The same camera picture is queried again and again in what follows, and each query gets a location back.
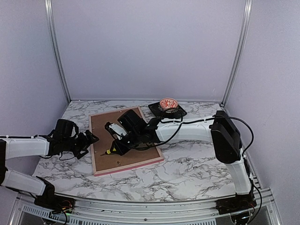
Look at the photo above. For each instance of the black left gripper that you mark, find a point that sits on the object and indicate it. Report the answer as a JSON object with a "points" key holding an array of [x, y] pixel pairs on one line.
{"points": [[85, 143]]}

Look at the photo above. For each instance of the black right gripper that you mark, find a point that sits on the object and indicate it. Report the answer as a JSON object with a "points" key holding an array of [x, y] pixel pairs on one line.
{"points": [[120, 150]]}

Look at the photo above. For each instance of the yellow handled screwdriver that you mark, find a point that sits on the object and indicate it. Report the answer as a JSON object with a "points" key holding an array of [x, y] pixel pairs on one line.
{"points": [[107, 152]]}

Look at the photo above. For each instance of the pink photo frame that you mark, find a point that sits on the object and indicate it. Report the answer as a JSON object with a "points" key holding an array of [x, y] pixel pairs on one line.
{"points": [[106, 164]]}

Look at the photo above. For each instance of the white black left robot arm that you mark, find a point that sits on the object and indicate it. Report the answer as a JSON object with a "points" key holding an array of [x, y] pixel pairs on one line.
{"points": [[19, 157]]}

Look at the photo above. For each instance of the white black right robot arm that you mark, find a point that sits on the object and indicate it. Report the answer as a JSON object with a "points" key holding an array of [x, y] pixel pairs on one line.
{"points": [[217, 129]]}

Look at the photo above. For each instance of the red white patterned bowl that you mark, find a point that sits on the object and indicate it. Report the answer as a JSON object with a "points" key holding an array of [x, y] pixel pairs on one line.
{"points": [[168, 104]]}

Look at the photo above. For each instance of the black square floral plate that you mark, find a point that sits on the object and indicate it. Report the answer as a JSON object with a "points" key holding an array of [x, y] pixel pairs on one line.
{"points": [[158, 111]]}

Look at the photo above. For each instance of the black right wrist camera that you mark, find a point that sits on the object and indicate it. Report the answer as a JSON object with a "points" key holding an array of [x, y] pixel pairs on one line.
{"points": [[115, 129]]}

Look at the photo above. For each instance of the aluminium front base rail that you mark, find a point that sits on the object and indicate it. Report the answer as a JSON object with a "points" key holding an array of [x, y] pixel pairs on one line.
{"points": [[87, 211]]}

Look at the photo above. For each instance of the aluminium left corner post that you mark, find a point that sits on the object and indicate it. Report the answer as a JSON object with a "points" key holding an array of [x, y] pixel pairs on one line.
{"points": [[55, 47]]}

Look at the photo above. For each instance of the aluminium corner post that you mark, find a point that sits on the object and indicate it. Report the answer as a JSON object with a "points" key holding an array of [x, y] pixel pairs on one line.
{"points": [[239, 51], [55, 47]]}

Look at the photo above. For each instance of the aluminium right corner post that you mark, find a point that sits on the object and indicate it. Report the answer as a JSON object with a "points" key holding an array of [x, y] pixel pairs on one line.
{"points": [[239, 51]]}

